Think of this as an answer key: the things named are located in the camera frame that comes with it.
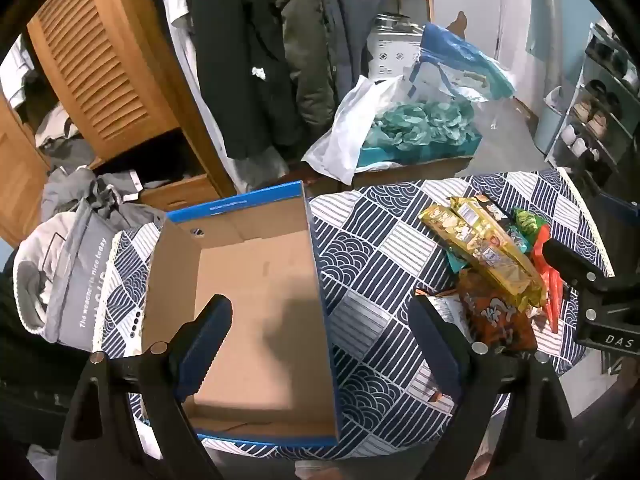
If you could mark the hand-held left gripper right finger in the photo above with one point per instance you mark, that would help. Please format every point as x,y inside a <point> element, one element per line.
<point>435,345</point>

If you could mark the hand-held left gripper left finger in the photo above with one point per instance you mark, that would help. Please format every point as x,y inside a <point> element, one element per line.
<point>205,345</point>

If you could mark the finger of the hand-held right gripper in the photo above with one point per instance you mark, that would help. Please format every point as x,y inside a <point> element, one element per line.
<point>620,210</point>
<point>567,262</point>

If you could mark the green and orange snack packet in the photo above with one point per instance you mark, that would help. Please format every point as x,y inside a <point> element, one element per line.
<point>550,280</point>

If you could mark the long yellow snack packet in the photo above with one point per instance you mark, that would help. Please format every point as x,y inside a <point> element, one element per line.
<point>500,255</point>

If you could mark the cardboard box with blue rim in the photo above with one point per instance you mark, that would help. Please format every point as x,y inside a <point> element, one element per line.
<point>250,285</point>

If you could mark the white snack packet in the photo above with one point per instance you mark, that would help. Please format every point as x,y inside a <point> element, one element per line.
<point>447,310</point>

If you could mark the teal snack packet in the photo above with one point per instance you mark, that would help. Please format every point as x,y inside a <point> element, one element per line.
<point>520,242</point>

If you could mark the black snack packet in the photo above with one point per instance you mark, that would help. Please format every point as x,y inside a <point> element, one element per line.
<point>495,210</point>

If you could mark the navy and white patterned tablecloth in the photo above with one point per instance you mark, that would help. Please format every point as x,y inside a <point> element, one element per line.
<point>370,260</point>

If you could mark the metal shoe rack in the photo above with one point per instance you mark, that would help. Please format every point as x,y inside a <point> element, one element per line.
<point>585,90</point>

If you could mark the grey fabric laundry basket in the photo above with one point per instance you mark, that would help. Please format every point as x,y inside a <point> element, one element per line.
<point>85,285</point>

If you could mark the wooden wardrobe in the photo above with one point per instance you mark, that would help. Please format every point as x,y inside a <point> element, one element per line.
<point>180,195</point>

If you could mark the light grey hanging garment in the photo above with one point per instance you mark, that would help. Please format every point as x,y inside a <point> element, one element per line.
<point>260,170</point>

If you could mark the black cloth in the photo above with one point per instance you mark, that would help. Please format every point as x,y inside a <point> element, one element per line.
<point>20,385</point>

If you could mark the teal box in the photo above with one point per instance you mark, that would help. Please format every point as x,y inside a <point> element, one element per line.
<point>400,156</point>

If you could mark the pile of grey clothes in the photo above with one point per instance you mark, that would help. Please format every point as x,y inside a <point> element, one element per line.
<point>90,190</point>

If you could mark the teal tissue paper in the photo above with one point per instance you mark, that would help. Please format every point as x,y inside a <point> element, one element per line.
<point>425,120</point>

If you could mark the blue clear plastic bag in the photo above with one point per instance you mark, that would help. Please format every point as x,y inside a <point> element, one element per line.
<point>460,65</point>

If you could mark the white plastic bag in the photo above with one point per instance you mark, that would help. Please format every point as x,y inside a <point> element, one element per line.
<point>345,130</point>

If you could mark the panelled wooden wardrobe door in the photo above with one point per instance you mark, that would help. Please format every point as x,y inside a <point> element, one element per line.
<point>20,180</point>

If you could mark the clothes in wardrobe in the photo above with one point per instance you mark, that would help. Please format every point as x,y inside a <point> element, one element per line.
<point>55,130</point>

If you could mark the white patterned storage box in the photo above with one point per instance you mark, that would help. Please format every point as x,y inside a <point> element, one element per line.
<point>390,55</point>

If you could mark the black hanging jacket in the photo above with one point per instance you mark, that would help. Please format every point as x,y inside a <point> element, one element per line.
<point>240,60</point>

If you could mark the metal pot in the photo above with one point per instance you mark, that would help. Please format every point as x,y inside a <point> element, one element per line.
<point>395,22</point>

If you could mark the louvered wooden wardrobe door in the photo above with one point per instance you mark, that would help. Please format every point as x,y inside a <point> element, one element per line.
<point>100,60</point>

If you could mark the blue-grey hanging jacket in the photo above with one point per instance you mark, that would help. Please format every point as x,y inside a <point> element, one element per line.
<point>355,20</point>

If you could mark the olive green hanging jacket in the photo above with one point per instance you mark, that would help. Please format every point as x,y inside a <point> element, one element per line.
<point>310,35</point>

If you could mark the white hanging shirt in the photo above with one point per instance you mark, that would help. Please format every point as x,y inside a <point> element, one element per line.
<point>170,0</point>

